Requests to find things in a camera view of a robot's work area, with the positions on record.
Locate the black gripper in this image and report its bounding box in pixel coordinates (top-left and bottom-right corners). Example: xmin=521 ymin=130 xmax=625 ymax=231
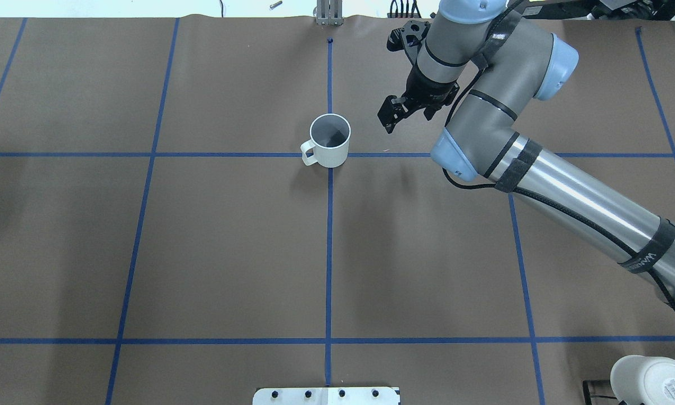
xmin=377 ymin=20 xmax=460 ymax=134

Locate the white HOME mug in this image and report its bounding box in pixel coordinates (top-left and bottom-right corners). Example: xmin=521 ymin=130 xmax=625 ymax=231
xmin=300 ymin=113 xmax=352 ymax=168

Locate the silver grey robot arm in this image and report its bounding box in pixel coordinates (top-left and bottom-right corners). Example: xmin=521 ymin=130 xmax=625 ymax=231
xmin=378 ymin=1 xmax=675 ymax=313

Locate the white mug on rack right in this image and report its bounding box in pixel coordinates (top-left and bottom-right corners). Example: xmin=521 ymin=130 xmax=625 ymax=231
xmin=610 ymin=355 xmax=675 ymax=404

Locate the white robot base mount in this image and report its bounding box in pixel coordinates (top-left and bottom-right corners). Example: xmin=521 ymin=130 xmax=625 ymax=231
xmin=252 ymin=386 xmax=402 ymax=404

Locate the black wire mug rack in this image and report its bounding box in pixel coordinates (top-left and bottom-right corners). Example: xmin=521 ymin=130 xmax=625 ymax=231
xmin=581 ymin=380 xmax=623 ymax=404

